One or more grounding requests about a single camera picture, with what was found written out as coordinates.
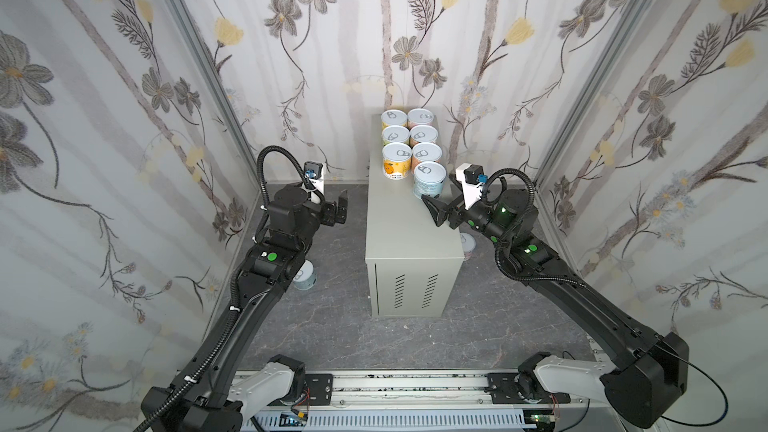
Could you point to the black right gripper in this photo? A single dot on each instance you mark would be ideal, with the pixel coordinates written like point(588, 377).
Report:
point(452, 213)

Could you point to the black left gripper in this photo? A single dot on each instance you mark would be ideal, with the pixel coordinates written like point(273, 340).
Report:
point(329, 216)

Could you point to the light blue can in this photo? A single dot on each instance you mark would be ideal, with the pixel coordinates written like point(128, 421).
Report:
point(306, 277)
point(429, 179)

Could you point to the orange label can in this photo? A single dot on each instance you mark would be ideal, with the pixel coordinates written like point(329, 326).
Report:
point(396, 160)

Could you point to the brown label can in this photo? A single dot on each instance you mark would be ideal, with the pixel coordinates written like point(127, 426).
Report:
point(423, 134)

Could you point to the green label can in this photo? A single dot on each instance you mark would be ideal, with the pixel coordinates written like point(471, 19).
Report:
point(395, 134)

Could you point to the pink label can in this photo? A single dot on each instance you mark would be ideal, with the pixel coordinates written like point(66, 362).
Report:
point(419, 116)

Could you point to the yellow label can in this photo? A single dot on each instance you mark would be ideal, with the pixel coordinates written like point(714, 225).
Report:
point(393, 117)

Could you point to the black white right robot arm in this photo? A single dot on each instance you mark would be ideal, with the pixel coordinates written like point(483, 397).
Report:
point(647, 372)

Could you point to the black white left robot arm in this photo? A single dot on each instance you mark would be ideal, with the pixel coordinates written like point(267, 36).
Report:
point(198, 398)

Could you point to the white can beside cabinet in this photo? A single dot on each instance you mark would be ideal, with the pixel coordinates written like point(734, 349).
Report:
point(469, 244)

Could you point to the grey metal cabinet box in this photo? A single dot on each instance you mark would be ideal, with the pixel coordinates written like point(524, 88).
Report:
point(412, 265)

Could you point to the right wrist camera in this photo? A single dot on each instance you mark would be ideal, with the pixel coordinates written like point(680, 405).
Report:
point(471, 178)

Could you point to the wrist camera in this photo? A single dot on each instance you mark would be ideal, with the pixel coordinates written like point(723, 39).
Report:
point(471, 178)
point(314, 172)

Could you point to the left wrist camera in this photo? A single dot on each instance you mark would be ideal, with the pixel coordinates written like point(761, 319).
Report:
point(314, 172)

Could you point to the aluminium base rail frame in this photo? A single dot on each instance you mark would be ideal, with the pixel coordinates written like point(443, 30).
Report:
point(273, 383)

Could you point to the white slotted cable duct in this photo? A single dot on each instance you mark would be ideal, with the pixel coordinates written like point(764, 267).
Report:
point(394, 420)

